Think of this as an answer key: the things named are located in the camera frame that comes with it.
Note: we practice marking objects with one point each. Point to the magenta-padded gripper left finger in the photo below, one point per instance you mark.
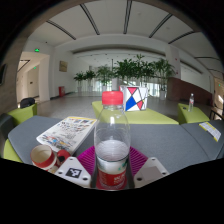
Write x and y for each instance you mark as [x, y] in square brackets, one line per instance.
[73, 172]

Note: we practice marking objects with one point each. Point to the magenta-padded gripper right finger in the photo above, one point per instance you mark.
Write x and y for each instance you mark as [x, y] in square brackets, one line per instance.
[151, 171]

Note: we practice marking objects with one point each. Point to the clear red-capped water bottle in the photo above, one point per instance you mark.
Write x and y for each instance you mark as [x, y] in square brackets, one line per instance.
[112, 156]

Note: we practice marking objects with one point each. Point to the small clear water bottle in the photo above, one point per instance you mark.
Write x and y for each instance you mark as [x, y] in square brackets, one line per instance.
[191, 103]

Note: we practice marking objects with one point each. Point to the red and white cup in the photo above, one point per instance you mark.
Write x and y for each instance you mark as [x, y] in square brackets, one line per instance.
[43, 158]

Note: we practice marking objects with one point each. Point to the colourful printed magazine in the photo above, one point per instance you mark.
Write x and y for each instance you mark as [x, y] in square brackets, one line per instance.
[66, 133]

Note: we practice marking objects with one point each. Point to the large lime green ottoman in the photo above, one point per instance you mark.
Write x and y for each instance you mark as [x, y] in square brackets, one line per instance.
[150, 117]

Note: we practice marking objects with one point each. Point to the lime green seat cushion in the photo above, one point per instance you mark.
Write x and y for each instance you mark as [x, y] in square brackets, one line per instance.
[10, 153]

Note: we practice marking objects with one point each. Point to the small lime green ottoman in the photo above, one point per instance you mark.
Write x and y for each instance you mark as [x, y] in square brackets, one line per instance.
[193, 116]

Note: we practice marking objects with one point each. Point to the yellow and white leaflet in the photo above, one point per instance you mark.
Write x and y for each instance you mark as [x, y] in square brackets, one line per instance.
[210, 130]

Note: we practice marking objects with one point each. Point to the white red blue cube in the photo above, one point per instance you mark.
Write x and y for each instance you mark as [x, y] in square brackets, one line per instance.
[135, 98]

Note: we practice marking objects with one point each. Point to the red fire cabinet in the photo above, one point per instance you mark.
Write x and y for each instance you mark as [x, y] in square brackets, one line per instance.
[61, 91]

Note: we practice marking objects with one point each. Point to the black ottoman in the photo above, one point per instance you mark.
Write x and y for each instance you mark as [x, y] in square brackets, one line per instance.
[6, 126]

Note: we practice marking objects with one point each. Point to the black chair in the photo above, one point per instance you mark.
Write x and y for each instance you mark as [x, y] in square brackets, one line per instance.
[26, 102]

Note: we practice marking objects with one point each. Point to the group of potted plants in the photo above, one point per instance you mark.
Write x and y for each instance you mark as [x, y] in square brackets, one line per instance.
[130, 70]

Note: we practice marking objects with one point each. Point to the green exit sign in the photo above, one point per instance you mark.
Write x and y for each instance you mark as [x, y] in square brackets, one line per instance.
[37, 50]

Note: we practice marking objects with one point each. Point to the framed wall picture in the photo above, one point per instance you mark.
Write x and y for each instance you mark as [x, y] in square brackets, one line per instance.
[63, 66]

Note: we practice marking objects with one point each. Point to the black wall monitor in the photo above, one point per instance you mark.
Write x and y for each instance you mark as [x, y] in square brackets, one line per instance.
[2, 74]

